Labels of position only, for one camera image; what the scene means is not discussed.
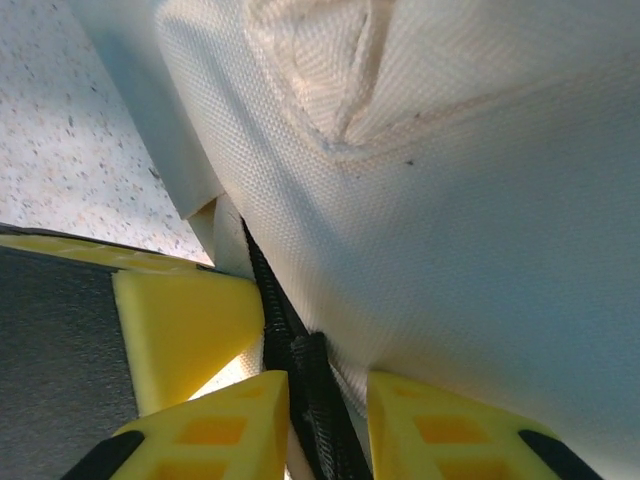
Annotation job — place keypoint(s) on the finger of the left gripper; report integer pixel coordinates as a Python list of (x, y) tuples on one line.
[(60, 340)]

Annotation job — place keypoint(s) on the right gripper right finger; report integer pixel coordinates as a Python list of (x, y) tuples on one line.
[(450, 450)]

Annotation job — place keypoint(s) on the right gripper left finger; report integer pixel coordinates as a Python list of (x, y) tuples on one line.
[(215, 435)]

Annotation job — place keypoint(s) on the cream canvas backpack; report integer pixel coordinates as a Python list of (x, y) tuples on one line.
[(450, 225)]

